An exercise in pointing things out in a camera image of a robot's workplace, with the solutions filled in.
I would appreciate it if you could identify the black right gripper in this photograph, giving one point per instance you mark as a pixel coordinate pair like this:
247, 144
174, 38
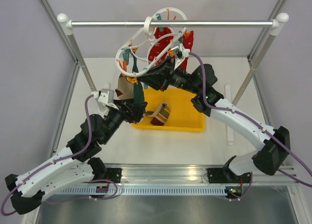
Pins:
160, 78

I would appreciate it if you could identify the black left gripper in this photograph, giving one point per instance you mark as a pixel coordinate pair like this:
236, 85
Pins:
136, 111

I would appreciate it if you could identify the beige striped sock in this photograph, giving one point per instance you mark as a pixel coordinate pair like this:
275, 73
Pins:
160, 115
125, 89

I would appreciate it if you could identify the white clip sock hanger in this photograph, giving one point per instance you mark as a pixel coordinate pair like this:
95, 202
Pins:
132, 57

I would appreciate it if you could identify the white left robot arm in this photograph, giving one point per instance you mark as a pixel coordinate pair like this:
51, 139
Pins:
75, 163

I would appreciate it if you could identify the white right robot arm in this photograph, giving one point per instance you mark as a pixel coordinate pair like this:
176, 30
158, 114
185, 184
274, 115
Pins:
272, 145

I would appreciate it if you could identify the red christmas sock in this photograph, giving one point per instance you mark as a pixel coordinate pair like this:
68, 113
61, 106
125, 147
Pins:
187, 41
162, 41

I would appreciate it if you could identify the yellow plastic tray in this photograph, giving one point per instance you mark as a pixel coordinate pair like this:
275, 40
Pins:
183, 116

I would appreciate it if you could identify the silver clothes rack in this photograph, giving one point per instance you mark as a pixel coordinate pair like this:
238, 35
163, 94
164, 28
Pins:
274, 26

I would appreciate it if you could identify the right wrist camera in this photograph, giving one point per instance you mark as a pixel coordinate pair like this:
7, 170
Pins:
181, 55

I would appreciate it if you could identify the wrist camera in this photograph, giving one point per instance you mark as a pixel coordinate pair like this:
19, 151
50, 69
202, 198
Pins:
181, 55
104, 96

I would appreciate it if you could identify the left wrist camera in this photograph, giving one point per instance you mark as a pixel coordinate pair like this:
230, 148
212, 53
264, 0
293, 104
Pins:
104, 96

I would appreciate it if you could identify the white slotted cable duct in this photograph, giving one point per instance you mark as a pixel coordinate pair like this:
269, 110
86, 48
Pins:
144, 190

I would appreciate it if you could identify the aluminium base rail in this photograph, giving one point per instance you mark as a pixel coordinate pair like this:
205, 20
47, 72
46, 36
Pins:
139, 174

